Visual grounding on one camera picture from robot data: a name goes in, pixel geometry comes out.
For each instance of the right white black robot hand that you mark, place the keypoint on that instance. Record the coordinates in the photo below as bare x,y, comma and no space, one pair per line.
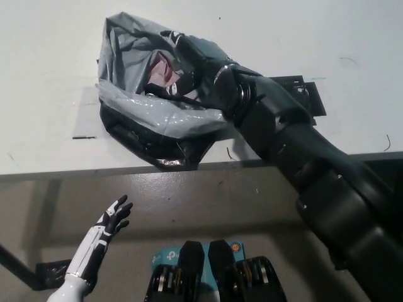
201,53

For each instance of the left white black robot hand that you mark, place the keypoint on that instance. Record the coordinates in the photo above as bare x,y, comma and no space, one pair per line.
100,234

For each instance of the pink item inside bag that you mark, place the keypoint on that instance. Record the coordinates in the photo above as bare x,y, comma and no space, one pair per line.
157,74

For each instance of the grey plastic bag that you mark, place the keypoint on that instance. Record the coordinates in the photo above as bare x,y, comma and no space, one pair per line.
151,110

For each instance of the black table leg bar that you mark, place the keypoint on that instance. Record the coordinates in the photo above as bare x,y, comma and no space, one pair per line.
15,261

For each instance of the robot torso black teal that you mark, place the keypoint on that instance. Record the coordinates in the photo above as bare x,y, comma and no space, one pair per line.
192,270

